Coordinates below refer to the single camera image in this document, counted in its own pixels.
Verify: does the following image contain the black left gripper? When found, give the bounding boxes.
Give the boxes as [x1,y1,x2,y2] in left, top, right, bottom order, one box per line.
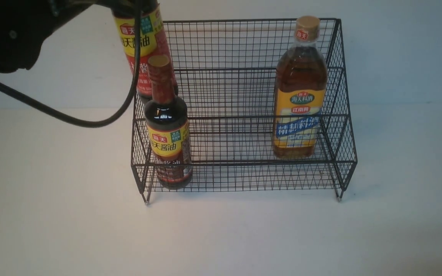
[0,0,156,74]

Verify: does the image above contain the light soy sauce bottle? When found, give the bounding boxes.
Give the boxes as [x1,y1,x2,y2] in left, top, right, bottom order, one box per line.
[112,0,178,103]

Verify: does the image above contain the dark soy sauce bottle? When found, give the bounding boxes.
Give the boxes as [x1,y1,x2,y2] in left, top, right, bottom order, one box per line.
[144,55,193,190]

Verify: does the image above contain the yellow-label cooking wine bottle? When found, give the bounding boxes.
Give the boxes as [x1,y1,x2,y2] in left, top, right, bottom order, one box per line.
[272,16,328,159]

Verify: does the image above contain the black camera cable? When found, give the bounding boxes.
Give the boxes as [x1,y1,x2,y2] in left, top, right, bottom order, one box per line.
[0,0,143,128]

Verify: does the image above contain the black wire mesh shelf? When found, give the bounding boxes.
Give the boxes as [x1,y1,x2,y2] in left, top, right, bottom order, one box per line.
[131,18,358,205]

